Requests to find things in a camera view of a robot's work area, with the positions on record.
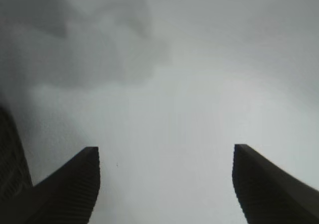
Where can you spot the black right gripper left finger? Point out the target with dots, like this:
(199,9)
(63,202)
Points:
(62,196)

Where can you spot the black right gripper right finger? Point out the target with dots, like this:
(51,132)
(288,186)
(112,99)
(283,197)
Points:
(269,196)

